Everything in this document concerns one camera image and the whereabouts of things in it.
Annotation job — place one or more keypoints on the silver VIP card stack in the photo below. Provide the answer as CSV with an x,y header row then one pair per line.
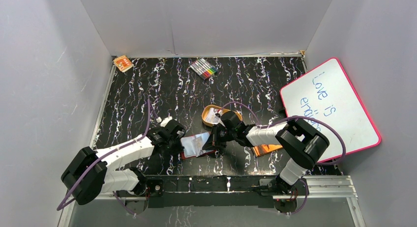
x,y
213,116

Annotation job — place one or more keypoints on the orange paperback book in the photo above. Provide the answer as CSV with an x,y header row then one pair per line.
x,y
265,149

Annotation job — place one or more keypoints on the yellow oval tray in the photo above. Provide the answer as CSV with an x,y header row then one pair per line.
x,y
205,111

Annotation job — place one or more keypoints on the small orange card box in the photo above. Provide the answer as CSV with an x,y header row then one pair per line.
x,y
123,63

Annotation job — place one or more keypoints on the red leather card holder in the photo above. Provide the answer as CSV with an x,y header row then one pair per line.
x,y
188,153

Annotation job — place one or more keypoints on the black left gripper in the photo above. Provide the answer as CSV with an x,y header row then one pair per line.
x,y
177,136

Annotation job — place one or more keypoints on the black aluminium base frame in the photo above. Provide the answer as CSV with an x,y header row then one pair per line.
x,y
261,191

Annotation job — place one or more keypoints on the pack of coloured markers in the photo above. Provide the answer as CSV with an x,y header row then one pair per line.
x,y
203,68

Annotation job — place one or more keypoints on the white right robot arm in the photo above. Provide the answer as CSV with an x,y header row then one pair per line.
x,y
303,143

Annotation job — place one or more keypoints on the pink framed whiteboard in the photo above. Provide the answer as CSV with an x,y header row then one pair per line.
x,y
326,93

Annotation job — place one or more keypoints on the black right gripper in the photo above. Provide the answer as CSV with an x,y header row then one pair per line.
x,y
211,143

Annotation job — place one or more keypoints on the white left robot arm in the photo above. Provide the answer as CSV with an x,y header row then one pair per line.
x,y
94,172

